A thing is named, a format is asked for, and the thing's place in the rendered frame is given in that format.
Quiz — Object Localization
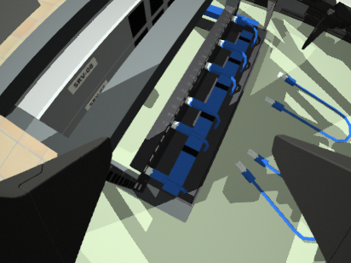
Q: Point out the black patch panel rack frame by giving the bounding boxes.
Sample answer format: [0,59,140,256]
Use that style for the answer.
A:
[0,0,241,223]

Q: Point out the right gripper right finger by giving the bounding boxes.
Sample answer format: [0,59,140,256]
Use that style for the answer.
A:
[272,134,351,263]

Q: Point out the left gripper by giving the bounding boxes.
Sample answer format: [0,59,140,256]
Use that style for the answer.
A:
[263,0,351,49]

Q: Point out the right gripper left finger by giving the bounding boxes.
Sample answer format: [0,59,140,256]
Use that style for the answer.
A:
[0,137,112,263]

